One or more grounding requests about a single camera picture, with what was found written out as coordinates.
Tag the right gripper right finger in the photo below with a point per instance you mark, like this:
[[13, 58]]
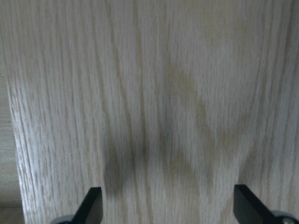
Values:
[[248, 209]]

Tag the light wooden drawer cabinet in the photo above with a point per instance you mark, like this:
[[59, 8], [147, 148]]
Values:
[[165, 104]]

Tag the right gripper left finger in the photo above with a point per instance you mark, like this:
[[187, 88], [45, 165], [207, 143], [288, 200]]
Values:
[[91, 209]]

